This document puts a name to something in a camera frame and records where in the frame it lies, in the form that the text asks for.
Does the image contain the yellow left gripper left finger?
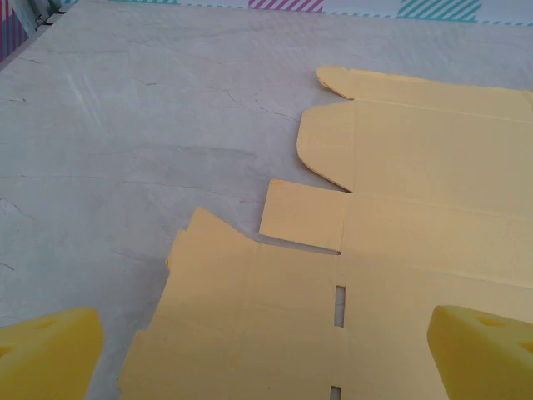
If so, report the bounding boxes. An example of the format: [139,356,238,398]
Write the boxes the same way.
[0,307,104,400]

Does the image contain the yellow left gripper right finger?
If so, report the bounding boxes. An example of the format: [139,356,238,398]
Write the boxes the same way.
[427,304,533,400]

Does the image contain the yellow cardboard cutout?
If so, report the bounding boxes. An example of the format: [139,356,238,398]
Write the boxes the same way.
[116,65,533,400]

